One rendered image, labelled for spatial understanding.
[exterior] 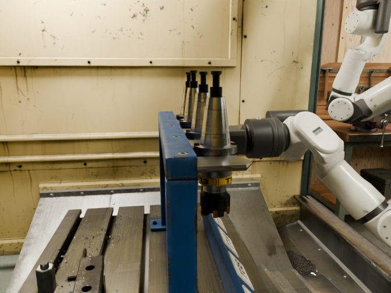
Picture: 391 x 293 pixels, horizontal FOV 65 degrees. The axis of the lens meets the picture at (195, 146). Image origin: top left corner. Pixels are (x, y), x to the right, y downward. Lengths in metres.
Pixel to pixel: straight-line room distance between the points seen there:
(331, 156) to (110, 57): 0.85
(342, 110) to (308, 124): 0.43
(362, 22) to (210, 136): 0.75
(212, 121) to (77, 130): 0.89
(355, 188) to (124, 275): 0.51
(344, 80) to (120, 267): 0.86
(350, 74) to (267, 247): 0.64
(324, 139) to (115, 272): 0.53
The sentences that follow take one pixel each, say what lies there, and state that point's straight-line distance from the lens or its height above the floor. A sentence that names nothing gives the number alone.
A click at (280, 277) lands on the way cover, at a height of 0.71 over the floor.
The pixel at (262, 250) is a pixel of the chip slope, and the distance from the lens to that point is 1.16.
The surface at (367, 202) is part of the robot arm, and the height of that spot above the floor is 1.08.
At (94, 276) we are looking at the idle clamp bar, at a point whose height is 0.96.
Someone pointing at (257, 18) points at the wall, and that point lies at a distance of 1.29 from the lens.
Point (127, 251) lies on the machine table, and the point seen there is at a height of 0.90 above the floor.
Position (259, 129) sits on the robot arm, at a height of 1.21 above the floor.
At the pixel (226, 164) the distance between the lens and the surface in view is 0.38.
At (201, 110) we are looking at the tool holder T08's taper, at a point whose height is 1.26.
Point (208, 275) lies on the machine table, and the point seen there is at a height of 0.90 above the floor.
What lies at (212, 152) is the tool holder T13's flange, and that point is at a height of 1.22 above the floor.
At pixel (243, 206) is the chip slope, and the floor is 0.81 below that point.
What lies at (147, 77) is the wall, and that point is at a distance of 1.21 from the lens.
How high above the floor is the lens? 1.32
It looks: 13 degrees down
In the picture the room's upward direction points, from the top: straight up
